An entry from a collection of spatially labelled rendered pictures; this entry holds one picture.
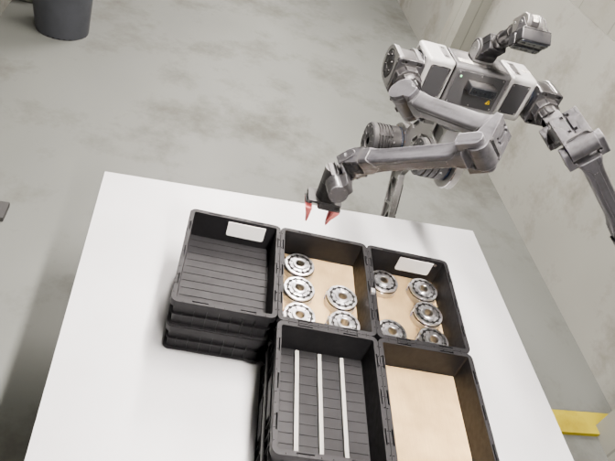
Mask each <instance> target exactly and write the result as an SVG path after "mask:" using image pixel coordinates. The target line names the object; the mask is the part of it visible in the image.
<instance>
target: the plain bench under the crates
mask: <svg viewBox="0 0 615 461"><path fill-rule="evenodd" d="M192 209H201V210H206V211H210V212H214V213H219V214H223V215H228V216H233V217H236V218H241V219H246V220H253V221H258V222H262V223H267V224H272V225H276V226H278V227H279V228H280V229H281V230H282V229H283V228H289V229H294V230H298V231H306V232H311V233H316V234H319V235H324V236H329V237H333V238H338V239H342V240H346V241H355V242H359V243H362V244H364V245H365V246H366V248H367V246H369V245H372V246H377V247H382V248H385V249H390V250H395V251H399V252H407V253H412V254H416V255H421V256H425V257H429V258H434V259H439V260H442V261H445V262H446V263H447V264H448V269H449V272H450V276H451V280H452V283H453V286H454V290H455V294H456V298H457V300H458V304H459V311H460V313H461V317H462V321H463V325H464V328H465V331H466V335H467V339H468V342H469V348H470V351H469V353H468V354H469V355H471V357H472V359H473V362H474V366H475V370H476V373H477V376H478V380H479V384H480V389H481V393H482V397H483V400H484V403H485V407H486V411H487V414H488V418H489V421H490V425H491V431H492V434H493V438H494V442H495V445H496V449H497V452H498V456H499V459H500V461H574V459H573V457H572V455H571V453H570V451H569V449H568V447H567V444H566V441H565V438H564V436H563V435H562V433H561V430H560V428H559V426H558V424H557V421H556V418H555V416H554V414H553V412H552V410H551V407H550V405H549V403H548V401H547V399H546V397H545V393H544V391H543V389H542V387H541V384H540V382H539V380H538V379H537V376H536V374H535V372H534V368H533V366H532V364H531V361H530V360H529V358H528V356H527V353H526V351H525V349H524V346H523V343H522V341H521V339H520V337H519V335H518V333H517V330H516V328H515V326H514V323H513V321H512V319H511V316H510V314H509V312H508V310H507V307H506V305H505V303H504V301H503V299H502V296H501V293H500V291H499V289H498V286H497V284H496V283H495V281H494V278H493V276H492V274H491V270H490V268H489V266H488V264H487V262H486V260H485V258H484V255H483V253H482V251H481V249H480V246H479V244H478V241H477V239H476V237H475V235H474V232H473V230H463V229H457V228H451V227H445V226H439V225H434V224H428V223H423V222H416V221H411V220H400V219H395V218H389V217H383V216H377V215H372V214H366V213H360V212H355V211H348V210H343V209H341V210H340V215H338V216H337V217H335V218H334V219H332V220H331V221H330V222H329V223H328V224H327V225H325V219H326V217H327V214H328V211H327V210H323V209H318V206H315V205H312V210H311V211H310V214H309V216H308V218H307V221H306V220H305V217H306V208H305V204H304V203H298V202H293V201H286V200H281V199H275V198H265V197H258V196H253V195H247V194H242V193H236V192H231V191H224V190H218V189H213V188H203V187H196V186H191V185H185V184H179V183H174V182H168V181H162V180H156V179H151V178H145V177H134V176H128V175H123V174H117V173H112V172H106V171H105V172H104V175H103V179H102V184H101V188H100V191H99V195H98V198H97V201H96V205H95V208H94V212H93V214H92V221H91V224H90V228H89V230H88V234H87V238H86V241H85V244H84V247H83V251H82V255H81V260H80V263H79V267H78V270H77V273H76V277H75V280H74V284H73V287H72V290H71V294H70V300H69V302H68V306H67V310H66V313H65V317H64V319H63V323H62V327H61V330H60V333H59V339H58V343H57V346H56V349H55V352H54V356H53V360H52V362H51V366H50V369H49V375H48V378H47V382H46V385H45V389H44V391H43V395H42V399H41V402H40V405H39V408H38V415H37V418H36V421H35V424H34V428H33V432H32V435H31V438H30V441H29V445H28V449H27V454H26V457H25V461H254V452H255V438H256V425H257V411H258V396H259V382H260V369H261V367H262V366H263V365H264V364H263V362H262V361H261V355H262V352H261V355H260V360H259V361H258V362H249V361H243V360H237V359H226V358H221V357H215V356H210V355H204V354H199V353H192V352H187V351H181V350H175V349H170V348H165V347H164V346H163V339H164V336H165V331H166V322H167V314H168V309H169V306H170V298H171V294H172V289H173V285H174V282H175V277H176V273H177V269H178V262H179V257H180V254H181V250H182V245H183V241H184V238H185V233H186V229H187V226H188V221H189V214H190V211H191V210H192Z"/></svg>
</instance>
